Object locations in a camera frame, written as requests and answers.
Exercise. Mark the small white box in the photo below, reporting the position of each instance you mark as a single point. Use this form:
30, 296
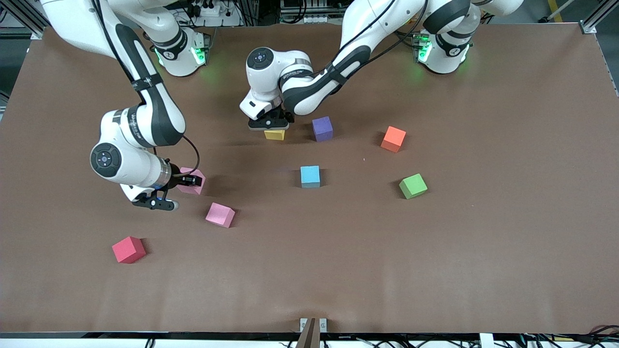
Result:
486, 340

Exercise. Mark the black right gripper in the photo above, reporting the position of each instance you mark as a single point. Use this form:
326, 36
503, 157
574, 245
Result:
179, 180

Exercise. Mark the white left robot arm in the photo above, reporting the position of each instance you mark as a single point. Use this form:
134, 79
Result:
266, 79

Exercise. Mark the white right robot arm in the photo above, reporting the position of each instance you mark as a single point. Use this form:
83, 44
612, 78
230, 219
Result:
125, 166

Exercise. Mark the purple foam cube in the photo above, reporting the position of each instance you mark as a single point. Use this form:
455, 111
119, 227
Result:
322, 129

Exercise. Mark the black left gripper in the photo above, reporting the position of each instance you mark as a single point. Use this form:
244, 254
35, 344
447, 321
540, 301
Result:
277, 116

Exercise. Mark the orange foam cube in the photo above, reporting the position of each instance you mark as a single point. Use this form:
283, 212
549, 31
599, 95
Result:
393, 139

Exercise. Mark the light blue foam cube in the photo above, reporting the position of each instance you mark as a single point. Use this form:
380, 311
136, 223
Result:
310, 176

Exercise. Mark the white power strip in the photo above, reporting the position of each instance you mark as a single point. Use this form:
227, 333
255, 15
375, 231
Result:
213, 12

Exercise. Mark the table edge camera bracket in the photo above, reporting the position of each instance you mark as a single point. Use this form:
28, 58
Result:
309, 333

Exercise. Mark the yellow foam cube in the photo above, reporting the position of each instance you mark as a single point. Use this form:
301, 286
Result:
274, 135

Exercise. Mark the green foam cube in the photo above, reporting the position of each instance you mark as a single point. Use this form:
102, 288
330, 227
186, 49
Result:
413, 186

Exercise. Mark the pink foam cube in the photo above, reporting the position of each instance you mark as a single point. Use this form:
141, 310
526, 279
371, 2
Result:
196, 191
220, 215

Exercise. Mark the brown table cover mat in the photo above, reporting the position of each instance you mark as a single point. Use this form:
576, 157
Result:
309, 266

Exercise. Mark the red foam cube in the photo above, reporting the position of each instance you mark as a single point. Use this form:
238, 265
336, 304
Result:
128, 250

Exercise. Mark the aluminium frame post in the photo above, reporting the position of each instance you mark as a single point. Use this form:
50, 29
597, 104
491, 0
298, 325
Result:
19, 14
599, 14

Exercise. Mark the grey equipment rack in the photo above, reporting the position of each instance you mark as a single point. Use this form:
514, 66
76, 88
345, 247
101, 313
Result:
309, 9

